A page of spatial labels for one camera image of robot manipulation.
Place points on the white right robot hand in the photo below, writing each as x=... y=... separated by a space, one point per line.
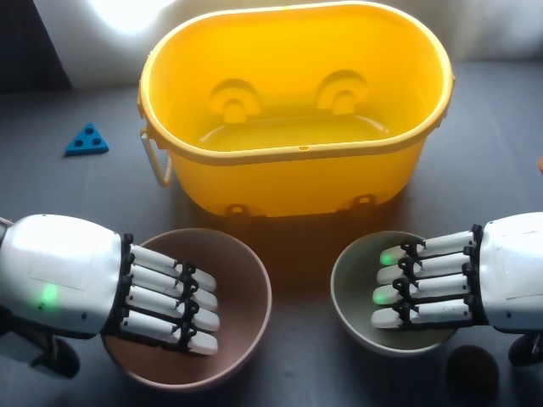
x=513 y=271

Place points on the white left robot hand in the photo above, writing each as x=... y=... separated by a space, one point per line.
x=63 y=263

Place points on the small pale bowl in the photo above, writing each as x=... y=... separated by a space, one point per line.
x=352 y=288

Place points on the large pink bowl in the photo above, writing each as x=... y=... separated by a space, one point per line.
x=237 y=297

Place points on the yellow tub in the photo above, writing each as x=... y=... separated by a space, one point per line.
x=297 y=182

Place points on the grey table cloth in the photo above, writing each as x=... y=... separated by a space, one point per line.
x=63 y=191

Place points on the round brown cookie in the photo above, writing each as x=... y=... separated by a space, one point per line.
x=541 y=164

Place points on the blue triangle block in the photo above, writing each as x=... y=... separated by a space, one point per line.
x=88 y=136

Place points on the dark panel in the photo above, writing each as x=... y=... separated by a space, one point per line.
x=25 y=42

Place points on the white backdrop sheet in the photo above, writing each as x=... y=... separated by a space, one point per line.
x=106 y=42

